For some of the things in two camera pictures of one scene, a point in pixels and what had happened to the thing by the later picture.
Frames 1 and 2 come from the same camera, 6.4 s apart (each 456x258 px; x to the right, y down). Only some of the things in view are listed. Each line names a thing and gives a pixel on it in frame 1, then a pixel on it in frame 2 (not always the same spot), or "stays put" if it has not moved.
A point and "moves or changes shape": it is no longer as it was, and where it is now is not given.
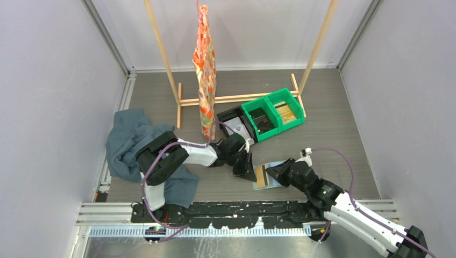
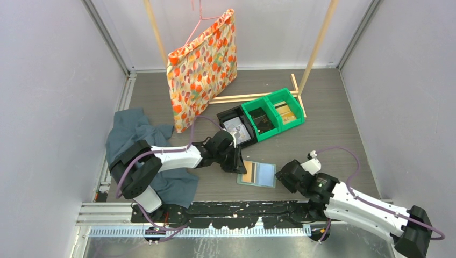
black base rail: [283, 214] stays put
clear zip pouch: [273, 183] moves or changes shape
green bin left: [262, 119] stays put
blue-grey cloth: [129, 130] stays put
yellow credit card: [262, 176] moves or changes shape
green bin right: [289, 112] stays put
